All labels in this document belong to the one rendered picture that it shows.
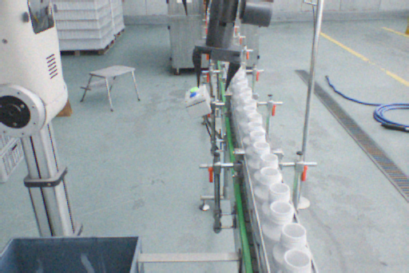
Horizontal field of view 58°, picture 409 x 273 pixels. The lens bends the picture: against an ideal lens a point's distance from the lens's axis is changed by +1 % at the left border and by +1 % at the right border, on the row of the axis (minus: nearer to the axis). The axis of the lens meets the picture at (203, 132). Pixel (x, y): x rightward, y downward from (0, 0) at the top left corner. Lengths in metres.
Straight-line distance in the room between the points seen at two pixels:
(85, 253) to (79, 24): 6.66
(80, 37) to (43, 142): 6.35
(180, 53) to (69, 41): 2.65
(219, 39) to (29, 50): 0.50
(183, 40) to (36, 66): 4.62
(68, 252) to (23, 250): 0.11
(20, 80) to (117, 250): 0.50
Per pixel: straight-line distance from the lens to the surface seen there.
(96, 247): 0.98
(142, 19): 11.22
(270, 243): 0.66
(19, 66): 1.06
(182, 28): 5.57
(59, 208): 1.31
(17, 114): 1.12
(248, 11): 0.79
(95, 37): 7.43
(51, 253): 1.02
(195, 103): 1.30
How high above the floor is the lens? 1.54
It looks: 24 degrees down
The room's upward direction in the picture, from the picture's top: 1 degrees counter-clockwise
